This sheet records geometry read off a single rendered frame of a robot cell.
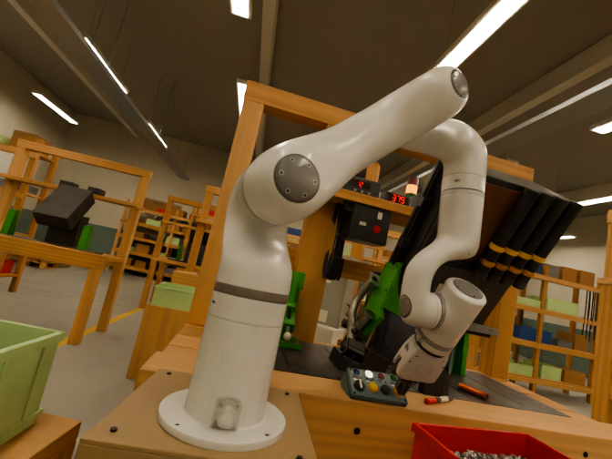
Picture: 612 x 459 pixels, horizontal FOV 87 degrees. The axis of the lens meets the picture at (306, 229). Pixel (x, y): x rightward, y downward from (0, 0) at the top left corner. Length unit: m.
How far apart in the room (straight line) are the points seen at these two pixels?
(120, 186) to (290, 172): 11.63
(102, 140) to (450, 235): 12.24
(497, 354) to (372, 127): 1.46
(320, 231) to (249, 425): 1.01
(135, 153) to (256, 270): 11.75
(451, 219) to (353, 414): 0.51
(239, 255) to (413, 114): 0.41
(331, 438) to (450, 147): 0.72
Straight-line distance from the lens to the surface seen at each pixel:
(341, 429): 0.90
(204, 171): 11.54
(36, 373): 0.79
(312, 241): 1.41
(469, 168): 0.79
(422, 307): 0.69
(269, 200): 0.46
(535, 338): 7.10
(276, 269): 0.49
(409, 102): 0.68
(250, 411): 0.53
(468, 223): 0.76
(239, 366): 0.50
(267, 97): 1.54
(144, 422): 0.55
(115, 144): 12.46
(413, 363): 0.82
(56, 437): 0.83
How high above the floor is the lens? 1.17
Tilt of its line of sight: 7 degrees up
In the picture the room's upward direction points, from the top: 12 degrees clockwise
